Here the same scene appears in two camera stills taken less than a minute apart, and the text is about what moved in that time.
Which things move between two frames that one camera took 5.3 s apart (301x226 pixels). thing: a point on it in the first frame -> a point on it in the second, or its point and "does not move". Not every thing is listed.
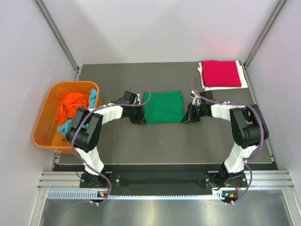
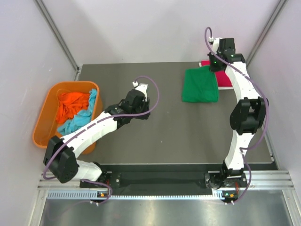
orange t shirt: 69,103 does not move
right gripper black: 189,116 -> 212,68
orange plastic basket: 45,134 does not move
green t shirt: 163,107 -> 200,85
